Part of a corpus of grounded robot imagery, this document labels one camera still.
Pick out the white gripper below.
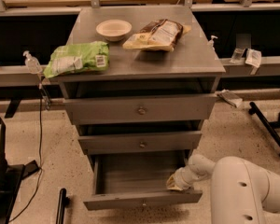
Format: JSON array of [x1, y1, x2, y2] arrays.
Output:
[[166, 166, 200, 191]]

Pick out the grey bottom drawer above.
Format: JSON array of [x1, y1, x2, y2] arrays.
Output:
[[85, 150, 203, 211]]

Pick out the grey drawer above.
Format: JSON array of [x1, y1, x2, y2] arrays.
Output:
[[85, 150, 203, 211], [78, 131, 202, 155], [64, 94, 217, 125]]

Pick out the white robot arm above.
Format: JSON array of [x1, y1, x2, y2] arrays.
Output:
[[166, 154, 280, 224]]

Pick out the grey middle drawer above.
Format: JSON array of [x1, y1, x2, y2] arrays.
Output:
[[78, 131, 202, 155]]

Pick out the grey drawer cabinet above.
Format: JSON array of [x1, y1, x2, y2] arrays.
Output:
[[51, 5, 226, 179]]

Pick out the grey top drawer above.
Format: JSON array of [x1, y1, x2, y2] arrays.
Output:
[[64, 94, 217, 125]]

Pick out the folded cloth on ledge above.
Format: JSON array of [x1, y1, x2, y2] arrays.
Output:
[[217, 90, 243, 107]]

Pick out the black tube on floor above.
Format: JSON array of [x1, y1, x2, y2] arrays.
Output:
[[56, 188, 70, 224]]

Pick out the black stand base right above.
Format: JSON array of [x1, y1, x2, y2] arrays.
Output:
[[248, 102, 280, 157]]

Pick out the small white pump bottle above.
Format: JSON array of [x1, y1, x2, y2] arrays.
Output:
[[208, 35, 218, 51]]

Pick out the clear water bottle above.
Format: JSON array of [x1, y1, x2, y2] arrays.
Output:
[[230, 48, 245, 63]]

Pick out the brown yellow snack bag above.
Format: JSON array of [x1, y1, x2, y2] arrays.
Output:
[[122, 19, 191, 52]]

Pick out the green chip bag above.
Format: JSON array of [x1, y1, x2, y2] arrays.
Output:
[[44, 41, 109, 78]]

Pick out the white wipes packet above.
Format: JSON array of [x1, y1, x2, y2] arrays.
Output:
[[245, 49, 262, 68]]

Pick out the white paper bowl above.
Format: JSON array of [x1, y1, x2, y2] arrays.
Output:
[[96, 20, 132, 42]]

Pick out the black monitor stand left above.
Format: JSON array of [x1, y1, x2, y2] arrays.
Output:
[[0, 117, 40, 224]]

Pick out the clear sanitizer pump bottle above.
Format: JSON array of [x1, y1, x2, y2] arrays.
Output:
[[23, 50, 42, 74]]

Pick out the black cable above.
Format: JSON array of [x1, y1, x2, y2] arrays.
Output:
[[7, 83, 52, 224]]

